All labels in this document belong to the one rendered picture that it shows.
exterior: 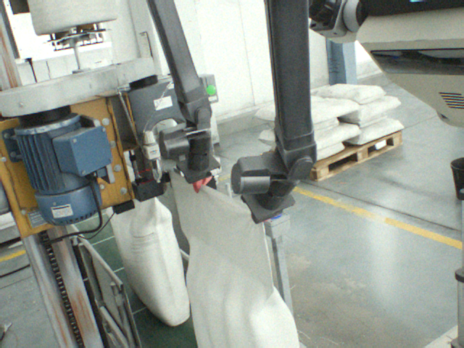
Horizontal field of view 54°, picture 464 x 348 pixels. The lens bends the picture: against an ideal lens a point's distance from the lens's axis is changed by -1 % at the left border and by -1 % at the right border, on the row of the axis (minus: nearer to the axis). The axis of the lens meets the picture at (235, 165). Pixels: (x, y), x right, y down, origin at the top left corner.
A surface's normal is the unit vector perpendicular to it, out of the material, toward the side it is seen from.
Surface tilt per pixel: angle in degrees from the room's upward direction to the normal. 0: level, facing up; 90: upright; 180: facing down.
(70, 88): 90
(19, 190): 90
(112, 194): 90
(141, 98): 90
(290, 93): 120
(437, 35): 40
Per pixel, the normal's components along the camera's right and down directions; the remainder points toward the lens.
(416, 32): -0.68, -0.53
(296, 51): 0.29, 0.69
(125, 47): 0.53, 0.18
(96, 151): 0.83, 0.04
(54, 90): 0.70, 0.11
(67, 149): -0.55, 0.34
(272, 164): 0.23, -0.71
